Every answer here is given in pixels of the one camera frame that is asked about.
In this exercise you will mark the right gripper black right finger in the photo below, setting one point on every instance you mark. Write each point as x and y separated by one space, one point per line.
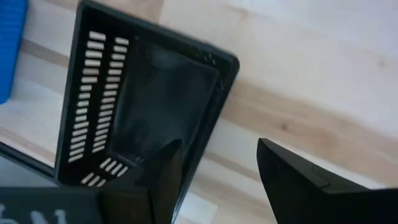
311 199

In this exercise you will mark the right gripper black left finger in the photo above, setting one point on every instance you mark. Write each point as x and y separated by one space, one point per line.
155 193

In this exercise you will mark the black plastic basket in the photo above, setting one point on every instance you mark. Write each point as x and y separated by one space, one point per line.
161 93

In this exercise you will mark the black plate with white print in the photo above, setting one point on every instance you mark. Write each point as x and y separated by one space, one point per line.
46 202

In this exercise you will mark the blue plastic basket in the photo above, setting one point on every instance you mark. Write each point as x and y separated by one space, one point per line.
12 46

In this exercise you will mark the black aluminium table frame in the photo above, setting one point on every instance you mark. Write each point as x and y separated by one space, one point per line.
25 160

